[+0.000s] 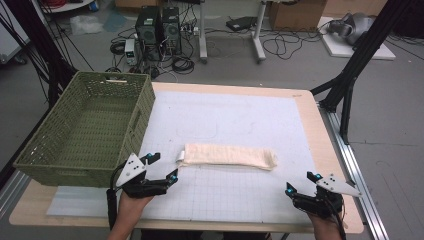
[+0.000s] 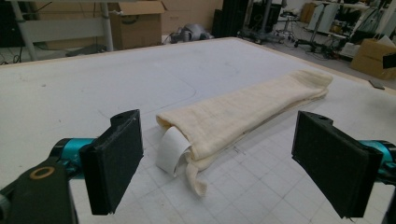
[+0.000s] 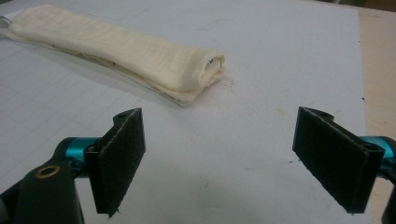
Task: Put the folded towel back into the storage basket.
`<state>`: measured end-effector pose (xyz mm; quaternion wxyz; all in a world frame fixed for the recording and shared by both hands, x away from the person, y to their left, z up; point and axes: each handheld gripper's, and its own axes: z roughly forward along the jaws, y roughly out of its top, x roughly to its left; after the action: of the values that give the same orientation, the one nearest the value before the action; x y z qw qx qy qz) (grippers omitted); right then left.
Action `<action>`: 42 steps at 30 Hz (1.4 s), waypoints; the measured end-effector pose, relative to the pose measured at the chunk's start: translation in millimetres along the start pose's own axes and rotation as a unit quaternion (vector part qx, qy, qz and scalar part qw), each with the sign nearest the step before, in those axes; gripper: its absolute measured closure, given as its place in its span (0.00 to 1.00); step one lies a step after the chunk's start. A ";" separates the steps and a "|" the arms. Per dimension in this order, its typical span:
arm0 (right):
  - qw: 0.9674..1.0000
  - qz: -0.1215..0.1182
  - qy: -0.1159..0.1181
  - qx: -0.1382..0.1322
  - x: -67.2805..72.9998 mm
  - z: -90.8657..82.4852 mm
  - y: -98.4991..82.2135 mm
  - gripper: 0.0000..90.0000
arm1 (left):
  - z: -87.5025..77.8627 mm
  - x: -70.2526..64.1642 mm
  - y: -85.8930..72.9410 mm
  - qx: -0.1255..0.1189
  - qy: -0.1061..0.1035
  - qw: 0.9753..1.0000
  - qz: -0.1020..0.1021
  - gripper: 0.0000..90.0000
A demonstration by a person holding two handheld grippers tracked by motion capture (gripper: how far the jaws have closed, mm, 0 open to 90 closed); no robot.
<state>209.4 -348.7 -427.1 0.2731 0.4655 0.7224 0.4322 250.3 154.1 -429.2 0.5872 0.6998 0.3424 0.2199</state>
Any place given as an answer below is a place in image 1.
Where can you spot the black metal frame stand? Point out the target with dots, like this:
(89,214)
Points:
(363,50)
(36,43)

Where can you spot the white floor board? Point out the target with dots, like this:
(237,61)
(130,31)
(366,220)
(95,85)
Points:
(340,50)

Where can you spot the white desk leg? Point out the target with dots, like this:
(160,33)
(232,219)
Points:
(202,33)
(258,36)

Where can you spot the black flat device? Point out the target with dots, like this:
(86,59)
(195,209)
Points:
(240,23)

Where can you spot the grey power supply unit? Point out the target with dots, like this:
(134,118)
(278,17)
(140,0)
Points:
(130,51)

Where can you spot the white cabinet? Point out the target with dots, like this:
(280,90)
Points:
(11,36)

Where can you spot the aluminium rail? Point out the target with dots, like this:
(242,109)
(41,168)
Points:
(13,193)
(358,180)

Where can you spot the person's left hand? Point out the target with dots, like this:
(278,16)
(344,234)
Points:
(130,208)

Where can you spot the green woven plastic basket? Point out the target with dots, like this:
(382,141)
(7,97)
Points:
(100,116)

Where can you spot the wooden table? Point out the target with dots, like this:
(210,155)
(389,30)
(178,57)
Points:
(309,116)

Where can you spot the large black computer tower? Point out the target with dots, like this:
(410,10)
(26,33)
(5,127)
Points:
(148,33)

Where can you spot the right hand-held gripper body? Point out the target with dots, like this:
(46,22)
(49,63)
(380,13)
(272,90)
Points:
(321,203)

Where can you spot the person's right hand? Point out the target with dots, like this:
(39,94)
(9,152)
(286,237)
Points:
(325,225)

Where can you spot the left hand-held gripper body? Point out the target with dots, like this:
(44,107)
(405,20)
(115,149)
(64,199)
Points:
(131,170)

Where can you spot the brown cardboard box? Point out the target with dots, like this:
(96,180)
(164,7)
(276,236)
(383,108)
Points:
(296,15)

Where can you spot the slim black computer tower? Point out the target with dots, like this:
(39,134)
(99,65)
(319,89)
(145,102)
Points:
(171,31)

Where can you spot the cream cloth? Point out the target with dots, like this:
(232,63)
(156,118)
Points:
(226,156)

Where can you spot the white gridded mat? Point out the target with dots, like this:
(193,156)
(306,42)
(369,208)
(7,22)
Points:
(233,113)

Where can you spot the white power strip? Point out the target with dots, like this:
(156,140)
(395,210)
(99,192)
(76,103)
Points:
(190,30)

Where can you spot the grey rounded device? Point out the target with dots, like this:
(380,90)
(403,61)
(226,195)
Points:
(358,26)

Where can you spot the clear plastic bag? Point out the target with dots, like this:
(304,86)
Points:
(85,25)

